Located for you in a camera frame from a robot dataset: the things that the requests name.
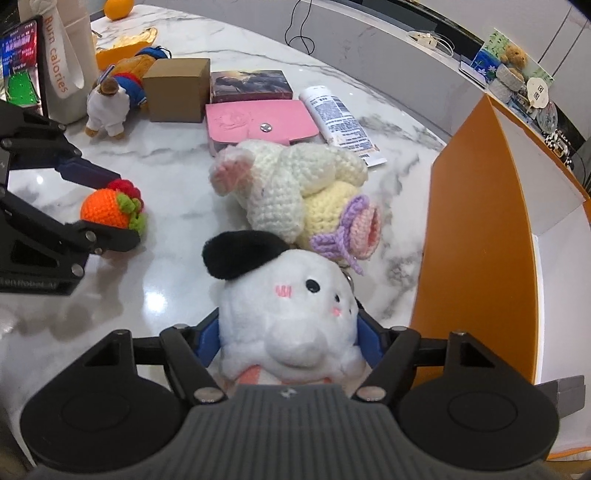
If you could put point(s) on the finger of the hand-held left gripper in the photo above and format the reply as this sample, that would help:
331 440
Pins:
111 240
90 173

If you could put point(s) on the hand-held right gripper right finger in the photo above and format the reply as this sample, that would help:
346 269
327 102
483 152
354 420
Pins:
369 339

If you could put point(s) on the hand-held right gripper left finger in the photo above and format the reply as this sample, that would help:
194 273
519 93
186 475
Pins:
208 339

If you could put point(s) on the orange crochet fruit toy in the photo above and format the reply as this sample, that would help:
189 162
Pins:
99 207

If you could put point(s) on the white plush toy black ear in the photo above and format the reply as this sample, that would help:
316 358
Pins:
295 300

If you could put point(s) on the orange plush blue outfit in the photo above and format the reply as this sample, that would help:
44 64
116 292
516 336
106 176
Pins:
134 64

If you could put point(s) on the brown cardboard box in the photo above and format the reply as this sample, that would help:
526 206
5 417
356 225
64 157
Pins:
175 92

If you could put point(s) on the orange storage box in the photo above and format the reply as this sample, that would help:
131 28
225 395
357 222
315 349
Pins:
475 230

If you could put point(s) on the white yellow crochet bunny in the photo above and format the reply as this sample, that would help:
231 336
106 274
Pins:
277 194

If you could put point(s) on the brown bear plush white clothes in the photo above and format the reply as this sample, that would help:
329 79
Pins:
108 108

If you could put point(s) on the white tote bag orange print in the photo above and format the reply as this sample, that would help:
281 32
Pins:
60 46

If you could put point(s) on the lit display screen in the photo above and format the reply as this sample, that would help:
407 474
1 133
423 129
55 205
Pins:
18 50

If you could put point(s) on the dark printed flat box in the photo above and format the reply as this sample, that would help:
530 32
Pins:
251 85

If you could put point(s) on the grey block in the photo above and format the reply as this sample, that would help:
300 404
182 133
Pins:
563 392

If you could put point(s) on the white tube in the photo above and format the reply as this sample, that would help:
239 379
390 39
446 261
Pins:
337 120

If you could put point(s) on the white woven basket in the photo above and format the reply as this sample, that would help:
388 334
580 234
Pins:
511 76
501 91

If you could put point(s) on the round patterned hand fan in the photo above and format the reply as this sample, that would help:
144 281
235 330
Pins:
547 115

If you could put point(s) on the white flat device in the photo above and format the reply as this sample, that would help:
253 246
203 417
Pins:
472 69

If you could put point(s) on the round white hand fan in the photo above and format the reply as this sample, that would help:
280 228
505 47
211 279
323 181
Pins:
538 90

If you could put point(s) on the white power strip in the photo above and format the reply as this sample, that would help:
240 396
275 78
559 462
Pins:
421 38

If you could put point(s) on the lotus picture card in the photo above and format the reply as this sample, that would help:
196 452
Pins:
489 50

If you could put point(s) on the small brown teddy bear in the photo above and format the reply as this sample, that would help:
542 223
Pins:
515 56

